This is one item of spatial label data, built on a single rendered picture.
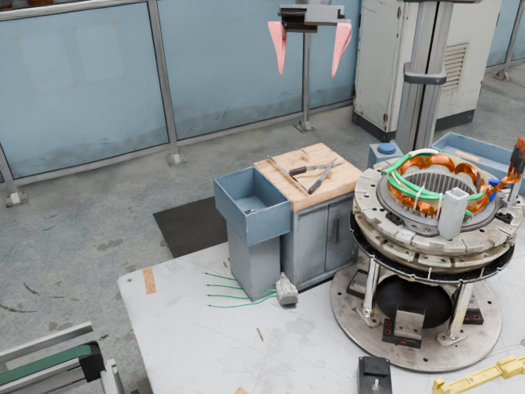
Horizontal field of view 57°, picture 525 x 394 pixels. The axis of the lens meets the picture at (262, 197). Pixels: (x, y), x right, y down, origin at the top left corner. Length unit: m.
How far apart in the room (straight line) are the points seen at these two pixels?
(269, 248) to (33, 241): 1.96
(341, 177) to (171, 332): 0.52
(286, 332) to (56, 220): 2.08
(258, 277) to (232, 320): 0.12
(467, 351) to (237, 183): 0.62
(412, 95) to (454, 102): 2.32
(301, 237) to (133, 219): 1.85
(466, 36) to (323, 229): 2.59
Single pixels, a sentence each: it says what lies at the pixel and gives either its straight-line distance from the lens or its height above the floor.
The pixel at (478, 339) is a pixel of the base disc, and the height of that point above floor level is 0.80.
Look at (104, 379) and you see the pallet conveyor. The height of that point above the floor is 0.69.
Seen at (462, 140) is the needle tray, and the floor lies 1.05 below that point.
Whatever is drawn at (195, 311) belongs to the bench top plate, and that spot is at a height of 0.78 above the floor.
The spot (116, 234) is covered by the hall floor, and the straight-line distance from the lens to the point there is 2.78.
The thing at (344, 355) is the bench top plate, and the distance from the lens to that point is 1.12.
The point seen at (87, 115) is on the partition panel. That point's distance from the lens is 3.08.
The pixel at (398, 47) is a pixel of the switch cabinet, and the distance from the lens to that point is 3.23.
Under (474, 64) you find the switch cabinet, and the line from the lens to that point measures 3.72.
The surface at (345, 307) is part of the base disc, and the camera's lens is 1.17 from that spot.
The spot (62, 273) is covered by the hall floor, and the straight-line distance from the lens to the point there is 2.64.
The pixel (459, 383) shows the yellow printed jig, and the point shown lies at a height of 0.79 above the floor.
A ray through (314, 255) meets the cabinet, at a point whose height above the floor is 0.88.
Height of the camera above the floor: 1.66
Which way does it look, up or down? 35 degrees down
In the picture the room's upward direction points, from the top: 2 degrees counter-clockwise
